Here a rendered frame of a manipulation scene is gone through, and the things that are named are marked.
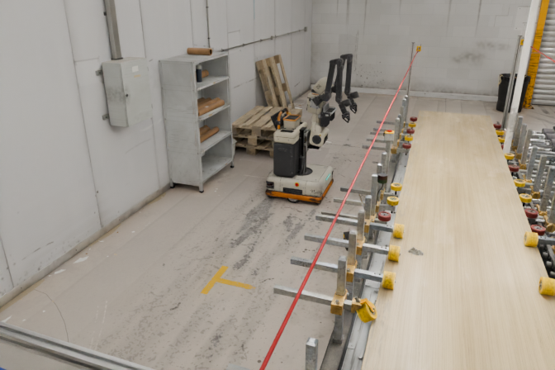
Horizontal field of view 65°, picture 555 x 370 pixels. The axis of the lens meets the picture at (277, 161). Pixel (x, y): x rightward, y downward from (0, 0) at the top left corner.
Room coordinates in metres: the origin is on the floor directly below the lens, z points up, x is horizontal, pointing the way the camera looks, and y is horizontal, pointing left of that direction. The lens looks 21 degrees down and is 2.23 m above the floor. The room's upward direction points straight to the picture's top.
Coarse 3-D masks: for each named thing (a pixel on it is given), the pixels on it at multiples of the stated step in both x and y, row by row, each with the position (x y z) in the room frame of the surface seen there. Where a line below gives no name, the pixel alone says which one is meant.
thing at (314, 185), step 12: (312, 168) 4.86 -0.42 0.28; (324, 168) 4.85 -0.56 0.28; (276, 180) 4.57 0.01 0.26; (288, 180) 4.53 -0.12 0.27; (300, 180) 4.51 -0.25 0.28; (312, 180) 4.51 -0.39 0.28; (324, 180) 4.55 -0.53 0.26; (276, 192) 4.56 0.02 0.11; (288, 192) 4.51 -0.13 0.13; (300, 192) 4.46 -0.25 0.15; (312, 192) 4.42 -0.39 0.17; (324, 192) 4.54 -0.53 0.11
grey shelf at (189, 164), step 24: (168, 72) 4.89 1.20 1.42; (192, 72) 4.79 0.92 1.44; (216, 72) 5.69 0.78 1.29; (168, 96) 4.90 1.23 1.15; (192, 96) 4.80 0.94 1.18; (216, 96) 5.69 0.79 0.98; (168, 120) 4.91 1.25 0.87; (192, 120) 4.81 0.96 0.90; (216, 120) 5.70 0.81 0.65; (168, 144) 4.92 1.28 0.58; (192, 144) 4.81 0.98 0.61; (216, 144) 5.70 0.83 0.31; (168, 168) 4.94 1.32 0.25; (192, 168) 4.82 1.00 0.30; (216, 168) 5.23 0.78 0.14
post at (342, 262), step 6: (342, 258) 1.63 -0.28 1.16; (342, 264) 1.62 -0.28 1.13; (342, 270) 1.62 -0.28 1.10; (342, 276) 1.62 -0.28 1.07; (342, 282) 1.62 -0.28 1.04; (336, 288) 1.63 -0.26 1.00; (342, 288) 1.62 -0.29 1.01; (342, 294) 1.62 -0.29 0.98; (336, 318) 1.62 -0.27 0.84; (342, 318) 1.61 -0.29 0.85; (336, 324) 1.62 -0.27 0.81; (342, 324) 1.62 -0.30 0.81; (336, 330) 1.62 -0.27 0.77; (342, 330) 1.63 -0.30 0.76; (336, 336) 1.62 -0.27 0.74; (342, 336) 1.64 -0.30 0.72
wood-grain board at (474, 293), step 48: (432, 144) 3.93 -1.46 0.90; (480, 144) 3.92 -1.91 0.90; (432, 192) 2.84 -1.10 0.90; (480, 192) 2.84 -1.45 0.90; (432, 240) 2.19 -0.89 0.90; (480, 240) 2.19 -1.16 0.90; (384, 288) 1.76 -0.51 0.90; (432, 288) 1.76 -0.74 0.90; (480, 288) 1.75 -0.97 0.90; (528, 288) 1.75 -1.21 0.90; (384, 336) 1.44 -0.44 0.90; (432, 336) 1.44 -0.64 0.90; (480, 336) 1.44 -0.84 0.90; (528, 336) 1.44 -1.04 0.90
